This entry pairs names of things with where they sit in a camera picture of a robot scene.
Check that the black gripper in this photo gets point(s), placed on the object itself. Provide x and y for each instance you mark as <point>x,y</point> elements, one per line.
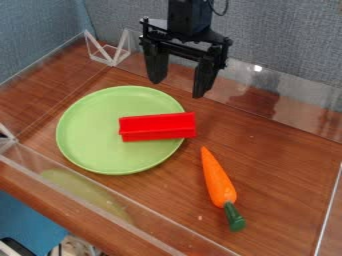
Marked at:
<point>160,42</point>

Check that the red rectangular block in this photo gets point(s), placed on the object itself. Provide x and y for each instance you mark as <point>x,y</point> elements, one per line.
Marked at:
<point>156,127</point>

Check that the orange toy carrot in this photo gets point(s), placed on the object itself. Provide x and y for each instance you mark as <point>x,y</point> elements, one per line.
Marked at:
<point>220,189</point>

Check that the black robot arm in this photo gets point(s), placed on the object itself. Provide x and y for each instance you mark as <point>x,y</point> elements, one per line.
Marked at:
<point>188,17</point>

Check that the green plate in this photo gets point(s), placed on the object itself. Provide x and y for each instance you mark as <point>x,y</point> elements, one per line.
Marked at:
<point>87,130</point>

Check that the clear acrylic corner bracket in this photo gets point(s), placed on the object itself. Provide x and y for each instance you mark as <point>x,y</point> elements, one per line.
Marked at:
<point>107,54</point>

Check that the clear acrylic back wall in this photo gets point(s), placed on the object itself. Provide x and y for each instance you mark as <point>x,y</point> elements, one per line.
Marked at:
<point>303,104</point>

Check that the clear acrylic wall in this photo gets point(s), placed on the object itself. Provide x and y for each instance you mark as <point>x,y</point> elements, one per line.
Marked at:
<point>303,104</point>
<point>36,89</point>
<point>123,227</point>

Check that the clear acrylic left wall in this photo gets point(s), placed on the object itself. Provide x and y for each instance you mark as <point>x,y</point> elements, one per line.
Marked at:
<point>36,89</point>

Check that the clear acrylic front wall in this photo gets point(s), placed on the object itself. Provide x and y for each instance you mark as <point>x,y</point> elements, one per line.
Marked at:
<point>123,227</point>

